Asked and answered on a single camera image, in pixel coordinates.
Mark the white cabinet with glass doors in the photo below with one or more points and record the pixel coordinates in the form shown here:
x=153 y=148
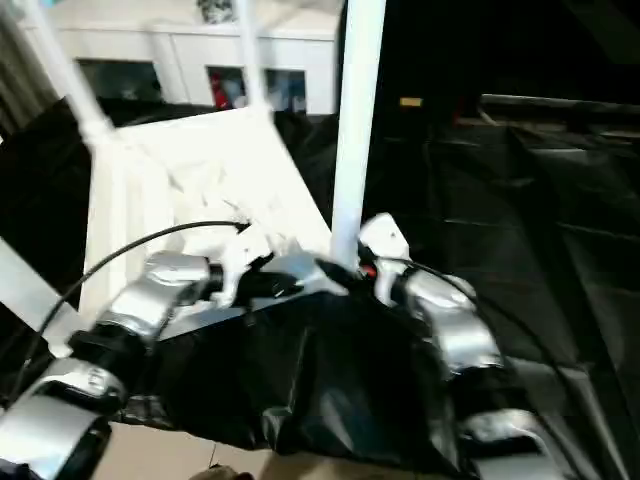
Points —
x=300 y=55

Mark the black left robot foot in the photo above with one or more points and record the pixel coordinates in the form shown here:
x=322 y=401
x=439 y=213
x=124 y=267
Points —
x=220 y=473

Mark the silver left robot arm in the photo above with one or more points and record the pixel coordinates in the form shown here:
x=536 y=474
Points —
x=160 y=290

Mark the glossy black mat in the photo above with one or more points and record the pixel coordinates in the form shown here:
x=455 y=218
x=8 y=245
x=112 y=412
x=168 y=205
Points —
x=540 y=220

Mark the grey metal clutter object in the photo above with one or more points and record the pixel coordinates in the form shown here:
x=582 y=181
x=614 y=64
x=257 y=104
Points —
x=215 y=10

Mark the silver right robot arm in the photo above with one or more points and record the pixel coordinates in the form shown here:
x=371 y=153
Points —
x=450 y=320

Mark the grey curtain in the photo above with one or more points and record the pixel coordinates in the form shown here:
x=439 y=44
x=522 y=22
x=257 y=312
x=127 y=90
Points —
x=10 y=90

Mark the small red bottle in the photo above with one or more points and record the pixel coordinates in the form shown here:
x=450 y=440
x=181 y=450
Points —
x=221 y=92

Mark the white plastic table leg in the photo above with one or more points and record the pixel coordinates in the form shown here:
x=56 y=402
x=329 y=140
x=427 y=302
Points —
x=250 y=55
x=358 y=120
x=30 y=285
x=65 y=70

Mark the white plastic table top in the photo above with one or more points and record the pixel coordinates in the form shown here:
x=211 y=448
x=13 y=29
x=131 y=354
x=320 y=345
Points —
x=200 y=170

